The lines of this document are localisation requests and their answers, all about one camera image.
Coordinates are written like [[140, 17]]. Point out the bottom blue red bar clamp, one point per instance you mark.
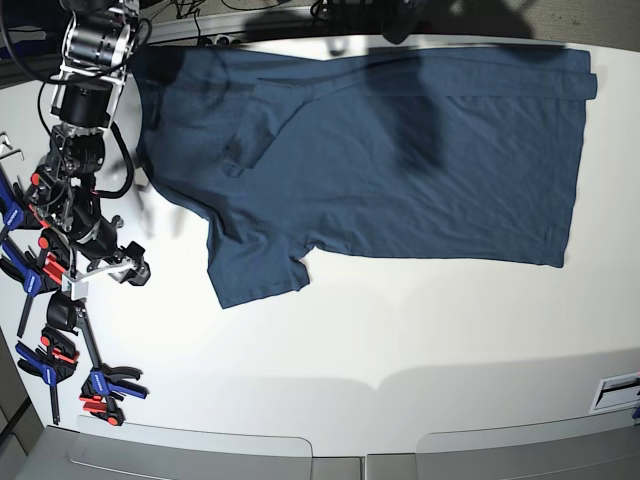
[[105, 386]]

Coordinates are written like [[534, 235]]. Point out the blue red bar clamp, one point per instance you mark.
[[105, 386], [37, 275], [54, 362], [20, 205]]

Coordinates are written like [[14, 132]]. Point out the metal hex key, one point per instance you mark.
[[8, 150]]

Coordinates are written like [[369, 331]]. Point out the grey left chair back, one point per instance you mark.
[[64, 454]]

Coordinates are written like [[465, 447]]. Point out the grey right chair back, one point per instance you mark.
[[602, 446]]

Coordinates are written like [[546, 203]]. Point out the aluminium rail with cables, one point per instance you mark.
[[175, 22]]

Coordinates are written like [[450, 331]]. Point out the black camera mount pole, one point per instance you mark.
[[399, 18]]

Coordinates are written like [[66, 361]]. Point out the top blue red bar clamp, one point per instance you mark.
[[20, 205]]

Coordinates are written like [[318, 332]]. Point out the dark blue T-shirt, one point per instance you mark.
[[454, 153]]

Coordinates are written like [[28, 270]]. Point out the white slotted label plate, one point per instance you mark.
[[616, 393]]

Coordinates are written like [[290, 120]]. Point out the black white gripper body image-left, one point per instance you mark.
[[89, 233]]

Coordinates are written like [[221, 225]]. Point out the grey chair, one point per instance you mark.
[[602, 446], [64, 454]]

